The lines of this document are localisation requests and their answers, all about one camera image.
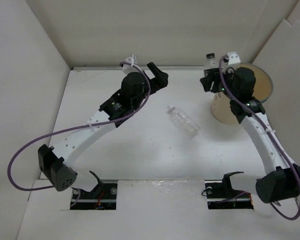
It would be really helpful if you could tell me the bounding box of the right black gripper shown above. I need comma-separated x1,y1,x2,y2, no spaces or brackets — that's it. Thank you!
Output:
199,65,239,101

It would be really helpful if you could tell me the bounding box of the beige bin with grey rim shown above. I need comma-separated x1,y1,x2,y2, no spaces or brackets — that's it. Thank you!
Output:
211,63,274,125

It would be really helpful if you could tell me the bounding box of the black label plastic bottle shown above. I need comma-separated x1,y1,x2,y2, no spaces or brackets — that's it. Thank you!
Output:
203,53,219,79

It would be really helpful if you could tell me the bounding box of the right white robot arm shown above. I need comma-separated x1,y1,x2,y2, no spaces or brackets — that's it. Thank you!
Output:
200,67,300,203

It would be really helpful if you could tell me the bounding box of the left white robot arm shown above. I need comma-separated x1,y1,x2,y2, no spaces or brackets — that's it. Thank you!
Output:
37,62,169,199

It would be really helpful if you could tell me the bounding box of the clear ribbed plastic bottle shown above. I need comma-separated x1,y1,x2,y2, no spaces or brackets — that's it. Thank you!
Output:
167,105,201,139

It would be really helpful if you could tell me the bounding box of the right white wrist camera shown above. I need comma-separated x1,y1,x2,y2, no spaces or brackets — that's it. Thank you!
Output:
223,51,241,66

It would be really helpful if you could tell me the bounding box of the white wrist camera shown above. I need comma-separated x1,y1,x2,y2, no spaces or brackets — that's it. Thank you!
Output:
223,51,241,66
119,54,137,76

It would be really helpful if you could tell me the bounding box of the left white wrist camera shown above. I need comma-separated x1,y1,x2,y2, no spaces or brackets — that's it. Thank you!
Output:
119,54,137,76

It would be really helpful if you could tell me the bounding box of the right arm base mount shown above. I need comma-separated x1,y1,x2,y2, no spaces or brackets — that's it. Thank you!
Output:
201,171,254,210

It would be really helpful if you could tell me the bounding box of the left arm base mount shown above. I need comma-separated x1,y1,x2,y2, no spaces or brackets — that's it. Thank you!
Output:
70,170,118,211

